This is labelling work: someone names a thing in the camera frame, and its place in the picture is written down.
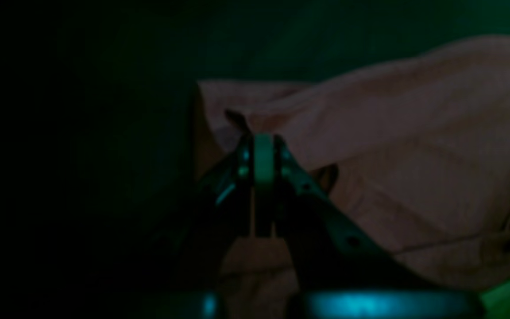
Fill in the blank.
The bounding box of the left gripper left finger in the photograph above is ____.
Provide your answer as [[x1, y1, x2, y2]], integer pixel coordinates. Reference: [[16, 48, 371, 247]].
[[140, 135, 255, 319]]

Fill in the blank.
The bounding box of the red long-sleeve T-shirt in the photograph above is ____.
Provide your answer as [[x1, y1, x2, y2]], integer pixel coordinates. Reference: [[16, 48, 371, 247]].
[[196, 35, 510, 319]]

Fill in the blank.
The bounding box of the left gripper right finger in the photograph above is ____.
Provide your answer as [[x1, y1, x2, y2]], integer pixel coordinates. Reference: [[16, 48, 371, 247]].
[[273, 135, 481, 319]]

